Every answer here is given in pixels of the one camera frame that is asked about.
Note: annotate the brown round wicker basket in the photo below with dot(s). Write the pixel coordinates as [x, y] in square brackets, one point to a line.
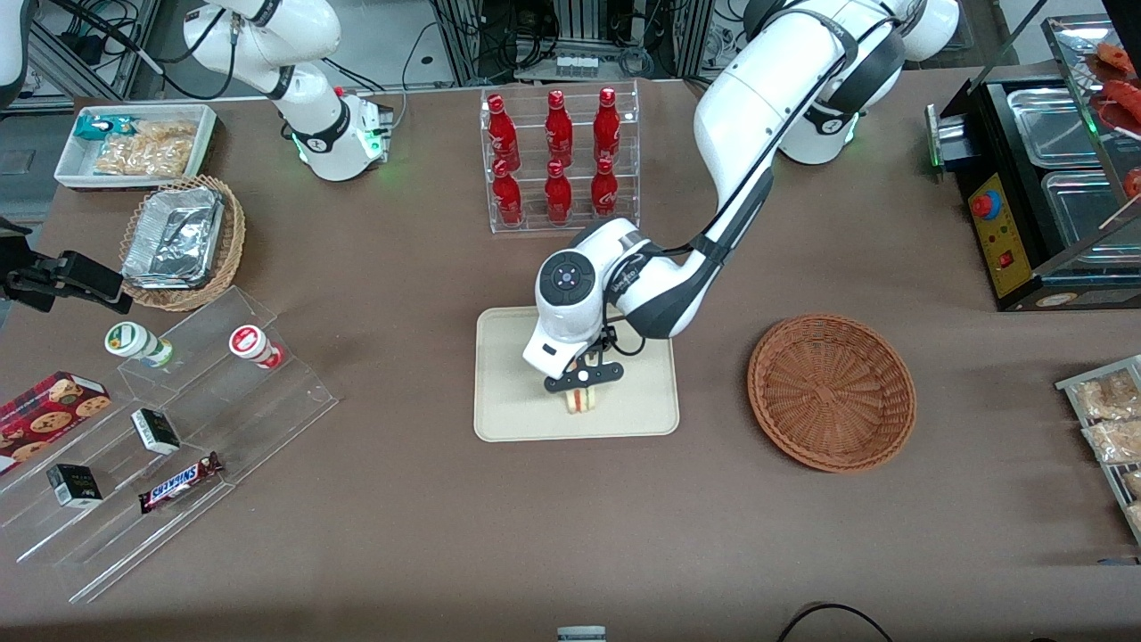
[829, 392]

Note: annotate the clear acrylic tiered shelf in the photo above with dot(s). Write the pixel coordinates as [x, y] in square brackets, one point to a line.
[232, 410]

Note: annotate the white rectangular bin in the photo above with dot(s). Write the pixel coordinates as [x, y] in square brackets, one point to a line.
[71, 165]

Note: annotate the clear bag of snacks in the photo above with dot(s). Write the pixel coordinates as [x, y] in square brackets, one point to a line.
[1105, 397]
[1114, 441]

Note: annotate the steel food pan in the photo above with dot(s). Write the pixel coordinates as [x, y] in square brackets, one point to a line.
[1052, 125]
[1083, 209]

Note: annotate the clear acrylic bottle rack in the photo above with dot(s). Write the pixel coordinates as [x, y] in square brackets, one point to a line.
[624, 156]

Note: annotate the orange sausage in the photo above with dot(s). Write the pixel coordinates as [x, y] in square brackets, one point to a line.
[1114, 58]

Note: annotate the red lid yogurt cup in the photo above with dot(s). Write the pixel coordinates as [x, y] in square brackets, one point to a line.
[251, 343]

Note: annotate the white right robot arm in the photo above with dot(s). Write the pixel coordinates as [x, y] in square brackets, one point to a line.
[307, 98]

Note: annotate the red plaid cookie box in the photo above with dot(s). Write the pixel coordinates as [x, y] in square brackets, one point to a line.
[49, 415]

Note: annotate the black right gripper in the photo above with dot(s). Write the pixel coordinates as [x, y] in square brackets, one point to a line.
[37, 277]

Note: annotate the green snack packet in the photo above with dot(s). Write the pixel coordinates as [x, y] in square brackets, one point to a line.
[100, 127]

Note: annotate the black hot food display case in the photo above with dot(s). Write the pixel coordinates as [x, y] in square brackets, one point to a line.
[1007, 241]

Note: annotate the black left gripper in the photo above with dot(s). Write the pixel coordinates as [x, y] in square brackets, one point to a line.
[602, 345]

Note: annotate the clear bag of crackers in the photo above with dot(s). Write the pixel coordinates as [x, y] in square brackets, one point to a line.
[151, 150]

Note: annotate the red cola bottle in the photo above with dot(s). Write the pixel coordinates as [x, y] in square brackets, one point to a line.
[604, 190]
[559, 129]
[558, 194]
[507, 196]
[502, 132]
[607, 127]

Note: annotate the Snickers chocolate bar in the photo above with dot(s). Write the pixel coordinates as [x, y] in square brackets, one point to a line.
[178, 481]

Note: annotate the triangle sandwich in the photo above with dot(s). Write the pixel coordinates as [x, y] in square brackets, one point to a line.
[579, 403]

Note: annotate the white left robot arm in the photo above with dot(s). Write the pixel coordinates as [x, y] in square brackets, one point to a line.
[740, 116]

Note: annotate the red sausage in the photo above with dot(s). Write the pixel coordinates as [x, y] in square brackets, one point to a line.
[1121, 100]

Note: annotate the white power strip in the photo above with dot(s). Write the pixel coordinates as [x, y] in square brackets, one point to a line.
[576, 64]

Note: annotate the green lid yogurt cup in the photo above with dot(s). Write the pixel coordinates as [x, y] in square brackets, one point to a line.
[132, 341]

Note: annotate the light wicker basket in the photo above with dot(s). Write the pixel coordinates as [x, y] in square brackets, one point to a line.
[233, 236]

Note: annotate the small black box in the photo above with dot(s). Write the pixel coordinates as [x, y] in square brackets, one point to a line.
[156, 431]
[74, 486]

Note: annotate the cream rectangular tray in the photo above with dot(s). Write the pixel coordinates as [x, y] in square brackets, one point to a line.
[633, 401]

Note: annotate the grey snack tray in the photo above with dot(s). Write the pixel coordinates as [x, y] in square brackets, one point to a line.
[1070, 383]

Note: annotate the stacked foil containers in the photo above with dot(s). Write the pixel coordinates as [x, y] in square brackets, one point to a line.
[174, 236]

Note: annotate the small grey device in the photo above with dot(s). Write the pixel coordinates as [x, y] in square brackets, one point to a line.
[581, 634]

